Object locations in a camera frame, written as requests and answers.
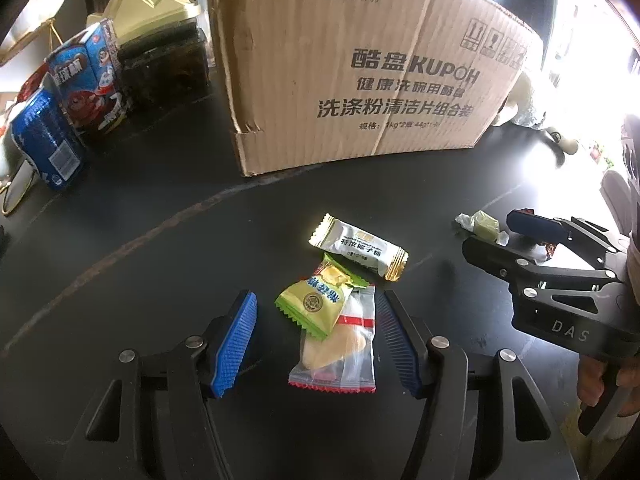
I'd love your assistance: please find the white plush sheep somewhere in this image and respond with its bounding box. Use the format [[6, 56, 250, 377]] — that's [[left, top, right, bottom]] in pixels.
[[492, 72, 581, 153]]

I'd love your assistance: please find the black box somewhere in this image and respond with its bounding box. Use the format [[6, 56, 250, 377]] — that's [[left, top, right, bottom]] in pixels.
[[117, 27, 211, 111]]

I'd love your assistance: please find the green yellow snack packet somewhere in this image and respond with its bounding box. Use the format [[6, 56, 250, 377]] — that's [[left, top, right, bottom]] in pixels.
[[274, 253, 371, 338]]

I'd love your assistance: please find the green candy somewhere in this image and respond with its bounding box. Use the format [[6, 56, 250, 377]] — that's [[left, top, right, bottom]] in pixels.
[[454, 210, 501, 240]]

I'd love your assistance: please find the person's right hand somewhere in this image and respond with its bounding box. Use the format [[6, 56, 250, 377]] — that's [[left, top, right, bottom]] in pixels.
[[575, 355, 640, 418]]

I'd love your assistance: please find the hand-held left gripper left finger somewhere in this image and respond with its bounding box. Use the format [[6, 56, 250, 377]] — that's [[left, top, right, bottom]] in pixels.
[[57, 290, 258, 480]]

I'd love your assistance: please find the blue snack carton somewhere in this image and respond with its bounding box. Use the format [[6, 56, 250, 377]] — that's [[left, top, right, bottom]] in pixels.
[[45, 17, 132, 136]]

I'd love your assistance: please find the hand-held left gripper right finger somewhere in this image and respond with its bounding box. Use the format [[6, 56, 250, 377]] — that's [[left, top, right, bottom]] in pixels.
[[377, 290, 581, 480]]

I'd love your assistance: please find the clear cream cookie packet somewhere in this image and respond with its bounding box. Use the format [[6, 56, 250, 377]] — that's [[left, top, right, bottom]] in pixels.
[[287, 285, 377, 393]]

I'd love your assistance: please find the blue drink can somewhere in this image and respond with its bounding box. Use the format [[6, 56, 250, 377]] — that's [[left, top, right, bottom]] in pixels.
[[10, 87, 86, 192]]

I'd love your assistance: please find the white gold candy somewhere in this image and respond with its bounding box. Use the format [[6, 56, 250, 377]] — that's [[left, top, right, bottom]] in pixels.
[[309, 213, 408, 282]]

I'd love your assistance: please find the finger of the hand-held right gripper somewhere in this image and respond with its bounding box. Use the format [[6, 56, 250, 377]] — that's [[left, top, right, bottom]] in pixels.
[[462, 234, 547, 287], [506, 209, 627, 267]]

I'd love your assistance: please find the brown cardboard box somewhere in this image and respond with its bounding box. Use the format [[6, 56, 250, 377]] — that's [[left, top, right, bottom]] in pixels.
[[206, 0, 543, 178]]

